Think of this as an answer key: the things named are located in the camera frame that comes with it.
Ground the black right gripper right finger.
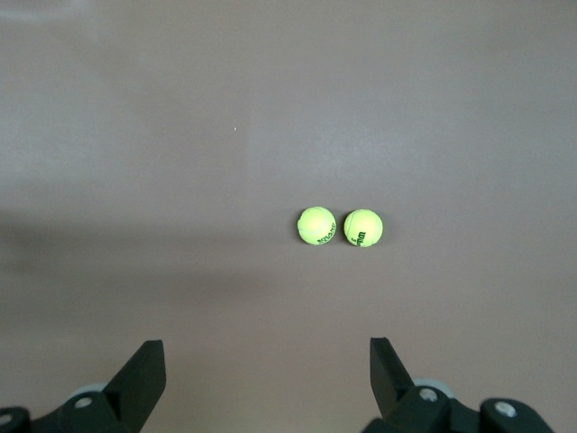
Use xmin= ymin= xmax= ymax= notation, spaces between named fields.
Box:
xmin=364 ymin=336 xmax=555 ymax=433

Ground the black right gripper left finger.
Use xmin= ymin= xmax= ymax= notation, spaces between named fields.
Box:
xmin=0 ymin=338 xmax=166 ymax=433

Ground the yellow Wilson tennis ball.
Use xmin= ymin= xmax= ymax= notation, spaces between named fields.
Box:
xmin=297 ymin=206 xmax=338 ymax=246
xmin=343 ymin=207 xmax=385 ymax=249

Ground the brown table mat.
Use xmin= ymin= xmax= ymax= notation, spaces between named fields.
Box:
xmin=0 ymin=0 xmax=577 ymax=433

